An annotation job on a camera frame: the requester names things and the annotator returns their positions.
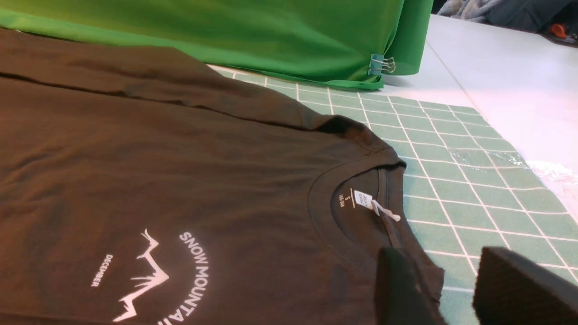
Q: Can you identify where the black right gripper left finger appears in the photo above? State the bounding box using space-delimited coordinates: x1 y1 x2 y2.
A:
374 247 445 325

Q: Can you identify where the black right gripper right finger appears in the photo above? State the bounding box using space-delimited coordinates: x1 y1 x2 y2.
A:
472 246 578 325

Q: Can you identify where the dark gray long-sleeve shirt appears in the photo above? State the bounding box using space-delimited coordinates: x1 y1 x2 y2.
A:
0 29 444 325

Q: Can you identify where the green grid cutting mat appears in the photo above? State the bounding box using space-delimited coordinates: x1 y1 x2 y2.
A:
217 67 577 325

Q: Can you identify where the metal binder clip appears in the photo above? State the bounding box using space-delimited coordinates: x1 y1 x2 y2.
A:
367 54 396 76

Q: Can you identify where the orange object background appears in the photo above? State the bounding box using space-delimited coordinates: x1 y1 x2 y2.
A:
549 24 566 39

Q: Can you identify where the green backdrop cloth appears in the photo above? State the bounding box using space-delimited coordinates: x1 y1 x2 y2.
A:
0 0 433 91

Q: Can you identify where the gray clothes pile background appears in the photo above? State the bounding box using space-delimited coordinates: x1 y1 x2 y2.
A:
436 0 578 33

